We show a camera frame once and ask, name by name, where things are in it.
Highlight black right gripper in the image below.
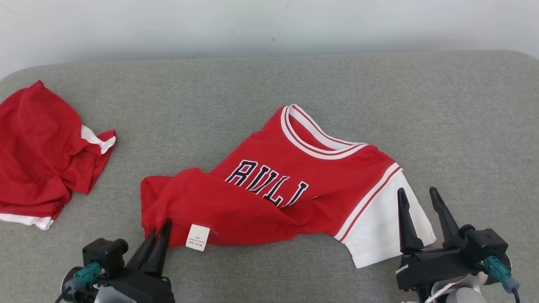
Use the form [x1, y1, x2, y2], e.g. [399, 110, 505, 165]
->
[395, 186, 469, 292]

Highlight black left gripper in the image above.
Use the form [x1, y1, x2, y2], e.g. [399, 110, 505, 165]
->
[91, 218, 176, 303]

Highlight red basketball jersey white sleeves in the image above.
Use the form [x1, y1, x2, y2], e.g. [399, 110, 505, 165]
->
[140, 104, 437, 269]

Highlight red shorts white trim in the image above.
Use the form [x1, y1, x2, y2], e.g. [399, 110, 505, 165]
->
[0, 80, 117, 231]

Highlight white right gripper cable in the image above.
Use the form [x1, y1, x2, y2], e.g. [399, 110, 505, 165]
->
[423, 281, 454, 303]

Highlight green plug left camera cable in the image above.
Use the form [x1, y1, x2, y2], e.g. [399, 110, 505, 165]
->
[54, 261, 102, 303]

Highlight green plug camera cable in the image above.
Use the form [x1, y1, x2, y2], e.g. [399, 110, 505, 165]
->
[482, 255, 521, 303]
[54, 261, 102, 303]

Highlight green plug right camera cable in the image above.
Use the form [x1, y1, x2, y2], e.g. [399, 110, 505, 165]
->
[482, 255, 521, 303]

